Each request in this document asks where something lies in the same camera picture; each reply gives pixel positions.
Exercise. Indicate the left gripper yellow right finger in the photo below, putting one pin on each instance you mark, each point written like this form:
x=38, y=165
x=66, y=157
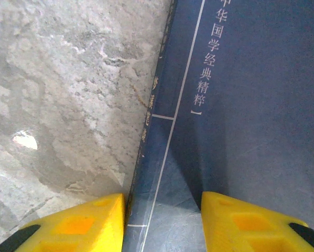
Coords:
x=251, y=231

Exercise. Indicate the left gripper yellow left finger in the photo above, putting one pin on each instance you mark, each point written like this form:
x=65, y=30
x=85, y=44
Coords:
x=75, y=231

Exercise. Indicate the navy blue book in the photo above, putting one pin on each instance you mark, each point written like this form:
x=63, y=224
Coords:
x=251, y=105

